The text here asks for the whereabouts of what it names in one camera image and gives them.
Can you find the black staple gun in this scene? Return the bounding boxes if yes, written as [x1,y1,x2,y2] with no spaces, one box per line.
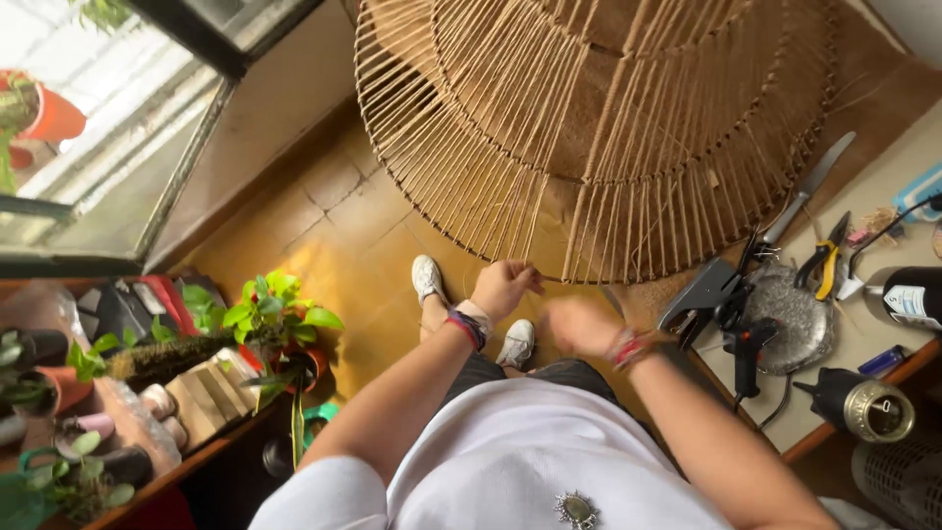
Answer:
[657,256,740,350]

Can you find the yellow-handled black pliers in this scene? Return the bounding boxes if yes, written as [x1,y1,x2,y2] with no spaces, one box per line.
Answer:
[793,211,852,301]

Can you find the person's right hand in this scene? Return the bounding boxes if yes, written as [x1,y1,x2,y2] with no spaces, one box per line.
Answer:
[541,296,627,360]

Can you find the blue packet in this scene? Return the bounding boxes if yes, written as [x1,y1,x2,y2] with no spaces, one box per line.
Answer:
[892,162,942,223]

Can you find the loose raffia scraps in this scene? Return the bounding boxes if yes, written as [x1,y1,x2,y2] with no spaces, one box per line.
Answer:
[861,206,905,238]

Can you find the black bottle with white label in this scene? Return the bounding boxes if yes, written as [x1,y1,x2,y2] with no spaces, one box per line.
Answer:
[882,266,942,332]

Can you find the white shirt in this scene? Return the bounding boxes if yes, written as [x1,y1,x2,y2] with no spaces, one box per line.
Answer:
[246,377,737,530]

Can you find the black cable with white tip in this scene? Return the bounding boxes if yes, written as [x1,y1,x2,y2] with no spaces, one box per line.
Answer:
[837,193,942,301]

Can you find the silver brooch with green stone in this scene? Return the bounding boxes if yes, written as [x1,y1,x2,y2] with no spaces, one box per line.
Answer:
[553,491,601,530]

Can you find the white perforated plastic basket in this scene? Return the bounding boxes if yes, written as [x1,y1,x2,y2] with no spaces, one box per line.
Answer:
[852,434,942,530]

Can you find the large woven jute lampshade frame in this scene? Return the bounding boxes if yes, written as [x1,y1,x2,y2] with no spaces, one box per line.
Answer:
[353,0,843,287]

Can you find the black hot glue gun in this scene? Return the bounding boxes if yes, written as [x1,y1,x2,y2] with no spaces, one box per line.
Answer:
[717,291,792,431]

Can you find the wooden shelf with potted plants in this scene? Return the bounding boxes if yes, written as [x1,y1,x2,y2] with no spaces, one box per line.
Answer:
[0,269,345,530]

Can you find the person's left hand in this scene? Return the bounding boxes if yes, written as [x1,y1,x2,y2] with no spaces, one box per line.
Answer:
[470,259,547,325]

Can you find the dark shorts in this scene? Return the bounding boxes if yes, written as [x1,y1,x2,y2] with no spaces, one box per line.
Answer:
[442,352,619,406]

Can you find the white sneaker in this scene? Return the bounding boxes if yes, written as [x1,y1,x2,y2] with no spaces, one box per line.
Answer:
[411,255,448,309]
[496,318,536,371]

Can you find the green plastic container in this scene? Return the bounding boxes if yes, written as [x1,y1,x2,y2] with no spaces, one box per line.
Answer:
[300,401,341,446]

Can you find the white wristband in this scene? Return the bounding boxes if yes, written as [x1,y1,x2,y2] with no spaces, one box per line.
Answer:
[456,299,496,340]

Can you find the round hammered metal tray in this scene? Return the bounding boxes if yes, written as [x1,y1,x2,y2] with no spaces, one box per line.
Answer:
[739,261,836,376]

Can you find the blue and red bracelet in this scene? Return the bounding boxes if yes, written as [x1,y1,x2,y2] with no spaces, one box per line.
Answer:
[444,309,487,353]

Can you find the blue lighter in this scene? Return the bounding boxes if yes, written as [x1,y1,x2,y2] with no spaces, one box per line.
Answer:
[857,344,908,378]

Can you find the red beaded bracelets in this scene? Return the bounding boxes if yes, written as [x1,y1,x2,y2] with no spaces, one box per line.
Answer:
[607,327,657,371]

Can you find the orange plant pot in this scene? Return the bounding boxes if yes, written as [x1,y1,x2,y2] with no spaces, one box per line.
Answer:
[0,68,88,170]

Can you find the steel knife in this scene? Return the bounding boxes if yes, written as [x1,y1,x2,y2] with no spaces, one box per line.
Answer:
[761,131,858,247]

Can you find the black framed window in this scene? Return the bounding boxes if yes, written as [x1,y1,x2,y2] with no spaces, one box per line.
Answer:
[0,0,325,277]

